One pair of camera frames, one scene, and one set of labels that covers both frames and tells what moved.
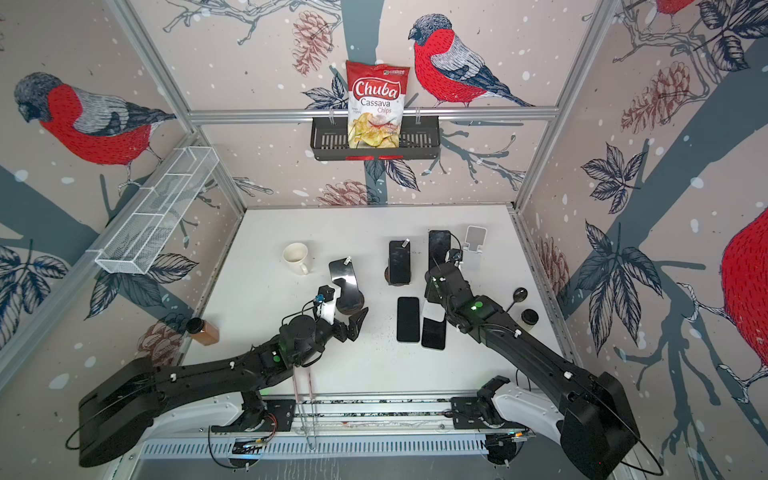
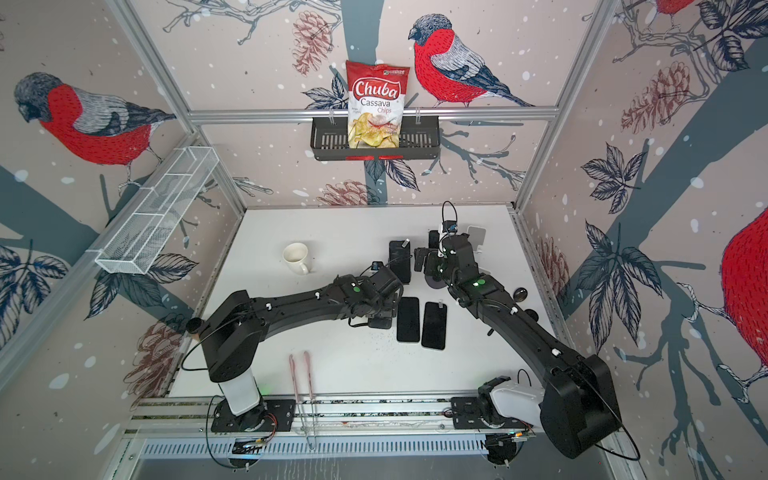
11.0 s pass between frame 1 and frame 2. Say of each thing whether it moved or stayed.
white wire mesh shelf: stayed
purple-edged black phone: stayed
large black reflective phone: moved
